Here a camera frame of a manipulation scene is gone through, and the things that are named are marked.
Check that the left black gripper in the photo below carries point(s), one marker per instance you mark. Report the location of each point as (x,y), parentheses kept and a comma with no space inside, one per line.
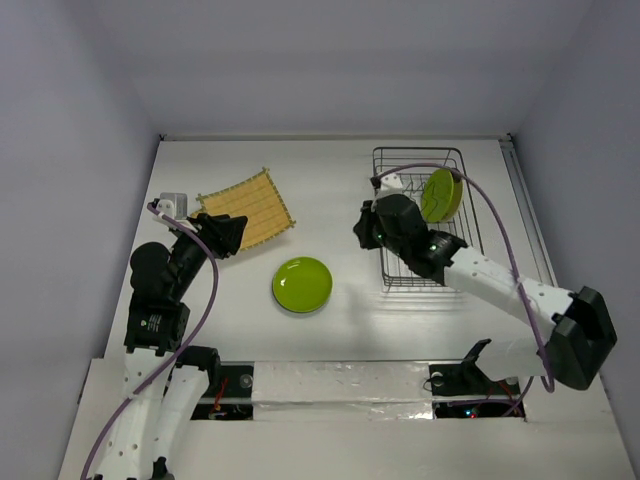
(220,232)

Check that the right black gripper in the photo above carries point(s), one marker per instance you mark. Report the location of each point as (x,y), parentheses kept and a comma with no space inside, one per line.
(366,226)

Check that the square bamboo tray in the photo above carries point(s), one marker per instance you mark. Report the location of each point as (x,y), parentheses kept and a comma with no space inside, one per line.
(257,198)

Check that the green plate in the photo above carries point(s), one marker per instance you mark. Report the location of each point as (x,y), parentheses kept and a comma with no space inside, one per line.
(302,285)
(441,196)

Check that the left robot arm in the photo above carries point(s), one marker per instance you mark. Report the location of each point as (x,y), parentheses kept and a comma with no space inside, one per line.
(164,374)

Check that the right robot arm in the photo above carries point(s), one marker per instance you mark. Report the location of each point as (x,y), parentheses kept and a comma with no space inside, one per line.
(573,333)

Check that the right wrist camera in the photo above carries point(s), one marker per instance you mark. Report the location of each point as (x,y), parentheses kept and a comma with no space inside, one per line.
(388,184)

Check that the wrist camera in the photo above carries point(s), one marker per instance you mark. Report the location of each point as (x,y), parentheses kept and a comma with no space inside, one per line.
(388,184)
(173,205)

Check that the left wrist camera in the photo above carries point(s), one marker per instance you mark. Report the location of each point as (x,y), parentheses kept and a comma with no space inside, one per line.
(173,205)

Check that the black wire dish rack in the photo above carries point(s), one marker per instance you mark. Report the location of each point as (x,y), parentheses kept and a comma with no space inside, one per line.
(417,164)

